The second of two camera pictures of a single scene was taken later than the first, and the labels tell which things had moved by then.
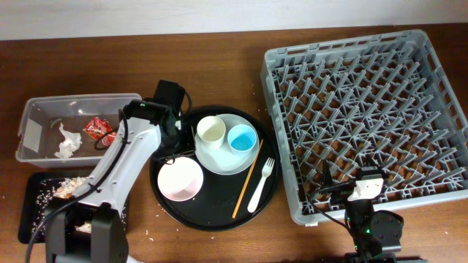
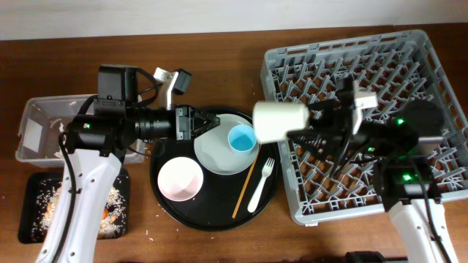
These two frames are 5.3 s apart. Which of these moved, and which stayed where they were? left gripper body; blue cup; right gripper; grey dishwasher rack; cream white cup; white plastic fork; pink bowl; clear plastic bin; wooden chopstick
Moved: left gripper body; right gripper; cream white cup
Stayed: pink bowl; clear plastic bin; grey dishwasher rack; wooden chopstick; white plastic fork; blue cup
